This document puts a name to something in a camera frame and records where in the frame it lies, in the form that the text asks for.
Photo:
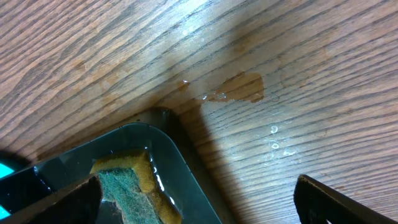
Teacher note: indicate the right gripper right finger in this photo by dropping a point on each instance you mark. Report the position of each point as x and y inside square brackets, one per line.
[316, 202]

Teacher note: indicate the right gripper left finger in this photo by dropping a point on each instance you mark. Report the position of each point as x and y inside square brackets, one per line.
[78, 202]

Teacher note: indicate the orange green sponge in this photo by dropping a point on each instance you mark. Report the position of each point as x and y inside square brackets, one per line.
[128, 181]

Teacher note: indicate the turquoise plastic tray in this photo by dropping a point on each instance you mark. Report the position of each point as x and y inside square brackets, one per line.
[6, 170]

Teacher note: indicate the black water tray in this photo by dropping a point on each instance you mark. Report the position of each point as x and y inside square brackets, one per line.
[185, 181]

